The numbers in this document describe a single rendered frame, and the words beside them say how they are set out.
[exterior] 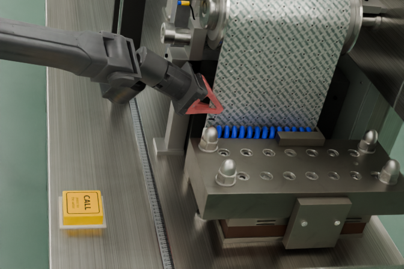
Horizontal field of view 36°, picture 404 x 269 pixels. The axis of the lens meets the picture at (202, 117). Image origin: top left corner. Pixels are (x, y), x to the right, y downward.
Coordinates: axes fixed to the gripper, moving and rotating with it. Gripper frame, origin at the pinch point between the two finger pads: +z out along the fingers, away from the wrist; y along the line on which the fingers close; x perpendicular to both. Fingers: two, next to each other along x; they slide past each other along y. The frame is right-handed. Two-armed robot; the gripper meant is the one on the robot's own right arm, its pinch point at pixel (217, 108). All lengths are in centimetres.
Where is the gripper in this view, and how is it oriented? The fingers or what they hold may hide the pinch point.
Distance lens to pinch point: 118.6
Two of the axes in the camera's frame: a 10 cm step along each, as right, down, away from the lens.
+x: 6.3, -7.0, -3.4
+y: 2.1, 5.7, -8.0
